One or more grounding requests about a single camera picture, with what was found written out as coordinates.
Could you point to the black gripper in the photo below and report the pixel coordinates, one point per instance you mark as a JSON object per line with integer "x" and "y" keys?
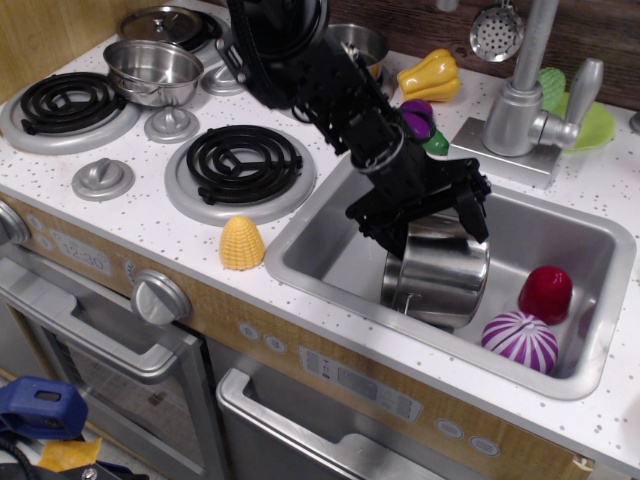
{"x": 407, "y": 184}

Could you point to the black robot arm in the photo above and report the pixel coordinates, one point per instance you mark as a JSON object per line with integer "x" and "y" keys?
{"x": 285, "y": 55}

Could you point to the grey toy sink basin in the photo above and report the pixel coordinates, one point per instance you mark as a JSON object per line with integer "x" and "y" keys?
{"x": 322, "y": 253}

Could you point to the steel bowl pot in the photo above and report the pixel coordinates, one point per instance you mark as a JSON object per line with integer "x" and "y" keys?
{"x": 152, "y": 73}

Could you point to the steel pot lid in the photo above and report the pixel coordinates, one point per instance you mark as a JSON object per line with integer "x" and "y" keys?
{"x": 172, "y": 24}

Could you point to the purple toy eggplant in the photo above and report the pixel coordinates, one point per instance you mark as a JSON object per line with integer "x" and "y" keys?
{"x": 419, "y": 116}

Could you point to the silver toy faucet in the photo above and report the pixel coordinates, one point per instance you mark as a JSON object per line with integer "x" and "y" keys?
{"x": 519, "y": 140}

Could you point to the red toy vegetable half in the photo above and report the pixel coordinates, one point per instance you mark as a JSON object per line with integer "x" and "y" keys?
{"x": 547, "y": 294}

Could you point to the purple striped toy onion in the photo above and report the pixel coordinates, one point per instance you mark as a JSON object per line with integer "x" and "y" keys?
{"x": 522, "y": 338}

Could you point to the yellow toy bell pepper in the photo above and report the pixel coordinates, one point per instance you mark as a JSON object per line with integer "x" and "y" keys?
{"x": 434, "y": 79}

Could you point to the green toy corn piece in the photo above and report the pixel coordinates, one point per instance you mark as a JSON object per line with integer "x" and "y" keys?
{"x": 553, "y": 83}

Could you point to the green toy plate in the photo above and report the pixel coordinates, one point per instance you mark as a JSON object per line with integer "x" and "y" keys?
{"x": 598, "y": 126}

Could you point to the yellow toy corn piece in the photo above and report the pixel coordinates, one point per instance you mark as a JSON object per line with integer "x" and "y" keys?
{"x": 241, "y": 245}

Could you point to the hanging steel strainer spoon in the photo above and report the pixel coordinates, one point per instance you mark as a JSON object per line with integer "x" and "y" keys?
{"x": 496, "y": 32}

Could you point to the front centre black burner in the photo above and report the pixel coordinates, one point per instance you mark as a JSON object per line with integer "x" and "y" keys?
{"x": 252, "y": 171}

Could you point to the black burner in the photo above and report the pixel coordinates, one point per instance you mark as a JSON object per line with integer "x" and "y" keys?
{"x": 203, "y": 43}
{"x": 66, "y": 114}
{"x": 252, "y": 171}

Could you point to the toy dishwasher door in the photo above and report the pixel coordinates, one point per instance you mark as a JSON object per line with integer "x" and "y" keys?
{"x": 278, "y": 428}

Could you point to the silver stove knob upper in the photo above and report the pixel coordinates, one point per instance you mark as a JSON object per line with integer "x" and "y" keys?
{"x": 219, "y": 81}

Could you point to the silver stove knob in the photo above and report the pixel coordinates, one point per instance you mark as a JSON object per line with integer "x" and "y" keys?
{"x": 219, "y": 81}
{"x": 103, "y": 180}
{"x": 171, "y": 125}

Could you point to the silver stove knob middle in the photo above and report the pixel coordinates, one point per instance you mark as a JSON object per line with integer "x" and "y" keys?
{"x": 171, "y": 125}

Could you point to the silver oven dial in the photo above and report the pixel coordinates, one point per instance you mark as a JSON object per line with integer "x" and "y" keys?
{"x": 157, "y": 300}

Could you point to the back left black burner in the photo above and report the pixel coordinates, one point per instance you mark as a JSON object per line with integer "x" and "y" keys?
{"x": 203, "y": 43}

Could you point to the toy oven door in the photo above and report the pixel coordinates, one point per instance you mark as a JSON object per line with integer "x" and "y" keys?
{"x": 146, "y": 386}

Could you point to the silver stove knob front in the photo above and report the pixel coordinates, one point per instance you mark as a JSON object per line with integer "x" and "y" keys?
{"x": 103, "y": 180}

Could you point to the front left black burner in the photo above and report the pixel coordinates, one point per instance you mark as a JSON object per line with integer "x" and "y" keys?
{"x": 66, "y": 114}

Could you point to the silver oven dial left edge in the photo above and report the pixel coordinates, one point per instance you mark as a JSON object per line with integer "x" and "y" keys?
{"x": 13, "y": 229}

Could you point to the yellow cloth scrap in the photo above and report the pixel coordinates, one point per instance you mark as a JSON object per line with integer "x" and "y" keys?
{"x": 62, "y": 455}

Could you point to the steel saucepan with handle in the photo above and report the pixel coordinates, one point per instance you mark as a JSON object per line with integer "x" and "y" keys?
{"x": 371, "y": 47}

